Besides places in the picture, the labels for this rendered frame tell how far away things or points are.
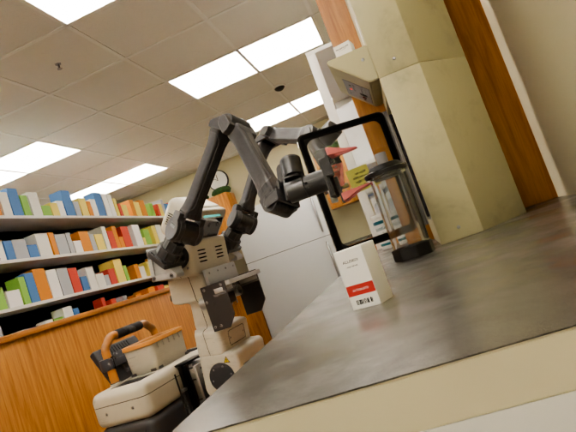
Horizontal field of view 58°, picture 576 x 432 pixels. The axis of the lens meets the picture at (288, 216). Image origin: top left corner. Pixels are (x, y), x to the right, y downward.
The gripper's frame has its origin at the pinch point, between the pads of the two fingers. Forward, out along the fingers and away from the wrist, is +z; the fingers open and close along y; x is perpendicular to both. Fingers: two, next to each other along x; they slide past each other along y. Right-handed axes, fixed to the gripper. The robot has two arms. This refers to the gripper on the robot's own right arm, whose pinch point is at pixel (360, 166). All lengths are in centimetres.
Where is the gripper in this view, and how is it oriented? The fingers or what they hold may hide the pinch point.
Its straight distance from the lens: 132.2
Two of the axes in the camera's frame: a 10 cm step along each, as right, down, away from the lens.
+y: -3.2, -9.4, 1.1
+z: 9.2, -3.4, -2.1
